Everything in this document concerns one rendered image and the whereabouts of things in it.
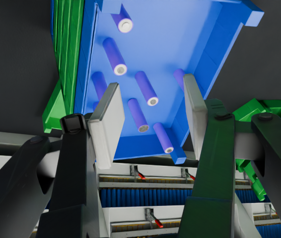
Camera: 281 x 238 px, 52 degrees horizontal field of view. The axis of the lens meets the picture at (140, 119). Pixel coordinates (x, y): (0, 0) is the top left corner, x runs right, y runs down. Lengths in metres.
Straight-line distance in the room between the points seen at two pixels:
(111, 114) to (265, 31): 1.02
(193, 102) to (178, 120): 0.40
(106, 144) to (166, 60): 0.32
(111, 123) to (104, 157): 0.02
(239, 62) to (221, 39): 0.73
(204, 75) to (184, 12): 0.11
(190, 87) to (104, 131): 0.06
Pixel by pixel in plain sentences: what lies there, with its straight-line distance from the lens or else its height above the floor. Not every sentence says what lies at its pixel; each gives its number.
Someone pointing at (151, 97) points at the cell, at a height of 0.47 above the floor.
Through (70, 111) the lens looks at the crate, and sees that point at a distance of 0.52.
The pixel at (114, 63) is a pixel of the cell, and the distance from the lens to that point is 0.36.
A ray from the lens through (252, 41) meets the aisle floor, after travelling 1.15.
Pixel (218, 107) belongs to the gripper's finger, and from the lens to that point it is 0.17.
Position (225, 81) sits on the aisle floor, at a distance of 1.21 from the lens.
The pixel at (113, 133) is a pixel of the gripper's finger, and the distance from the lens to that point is 0.17.
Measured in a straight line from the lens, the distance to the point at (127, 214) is 1.03.
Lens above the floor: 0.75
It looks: 40 degrees down
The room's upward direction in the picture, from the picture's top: 157 degrees clockwise
